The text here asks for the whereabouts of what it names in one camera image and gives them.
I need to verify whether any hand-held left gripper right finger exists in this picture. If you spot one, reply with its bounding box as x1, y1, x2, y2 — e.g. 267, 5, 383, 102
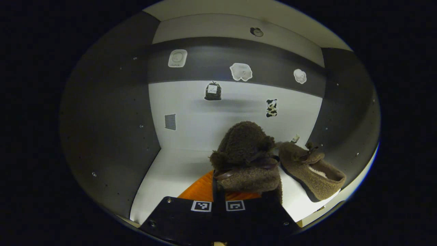
217, 191, 301, 246

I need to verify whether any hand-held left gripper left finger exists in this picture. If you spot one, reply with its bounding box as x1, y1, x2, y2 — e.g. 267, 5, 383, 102
139, 170, 216, 246

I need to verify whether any brown fuzzy shoe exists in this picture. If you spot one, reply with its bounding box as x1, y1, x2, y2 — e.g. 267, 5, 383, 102
209, 121, 284, 202
277, 141, 347, 203

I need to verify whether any white and grey shoe cabinet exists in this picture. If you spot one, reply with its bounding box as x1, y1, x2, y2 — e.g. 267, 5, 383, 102
59, 0, 381, 233

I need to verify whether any white cabinet shelf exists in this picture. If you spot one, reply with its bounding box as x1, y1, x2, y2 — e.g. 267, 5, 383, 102
142, 0, 354, 52
130, 147, 342, 222

